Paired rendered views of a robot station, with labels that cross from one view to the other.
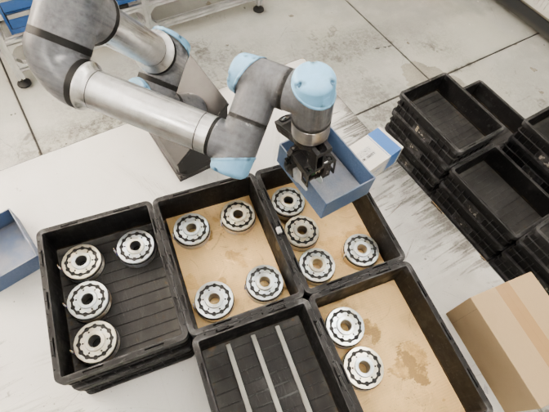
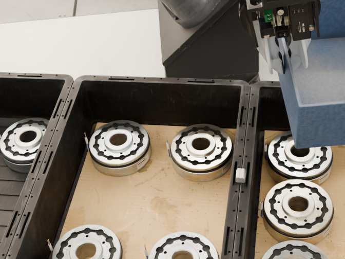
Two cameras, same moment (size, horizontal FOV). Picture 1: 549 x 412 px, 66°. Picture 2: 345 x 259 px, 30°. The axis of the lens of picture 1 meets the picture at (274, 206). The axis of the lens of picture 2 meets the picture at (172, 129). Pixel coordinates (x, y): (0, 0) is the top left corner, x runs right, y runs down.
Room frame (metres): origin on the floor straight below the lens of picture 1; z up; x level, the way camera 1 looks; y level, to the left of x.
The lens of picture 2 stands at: (0.04, -0.36, 1.64)
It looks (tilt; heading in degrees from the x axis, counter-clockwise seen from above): 46 degrees down; 43
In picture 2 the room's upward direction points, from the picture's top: 8 degrees counter-clockwise
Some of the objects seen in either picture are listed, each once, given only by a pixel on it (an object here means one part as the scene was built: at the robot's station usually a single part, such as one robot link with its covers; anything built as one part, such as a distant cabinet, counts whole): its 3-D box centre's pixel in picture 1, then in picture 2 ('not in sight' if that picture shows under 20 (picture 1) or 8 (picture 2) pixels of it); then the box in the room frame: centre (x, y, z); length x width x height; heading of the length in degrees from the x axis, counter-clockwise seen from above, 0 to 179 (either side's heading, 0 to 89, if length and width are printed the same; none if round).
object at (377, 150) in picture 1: (369, 156); not in sight; (0.97, -0.32, 0.75); 0.20 x 0.12 x 0.09; 137
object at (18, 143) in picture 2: (135, 245); (28, 137); (0.44, 0.36, 0.86); 0.05 x 0.05 x 0.01
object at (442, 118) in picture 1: (432, 141); not in sight; (1.43, -0.73, 0.37); 0.40 x 0.30 x 0.45; 39
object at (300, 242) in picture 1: (301, 230); (298, 206); (0.57, -0.09, 0.86); 0.10 x 0.10 x 0.01
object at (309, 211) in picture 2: (301, 230); (298, 204); (0.57, -0.09, 0.86); 0.05 x 0.05 x 0.01
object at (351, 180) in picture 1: (323, 168); (343, 66); (0.63, -0.11, 1.10); 0.20 x 0.15 x 0.07; 40
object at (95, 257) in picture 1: (82, 261); not in sight; (0.38, 0.49, 0.86); 0.10 x 0.10 x 0.01
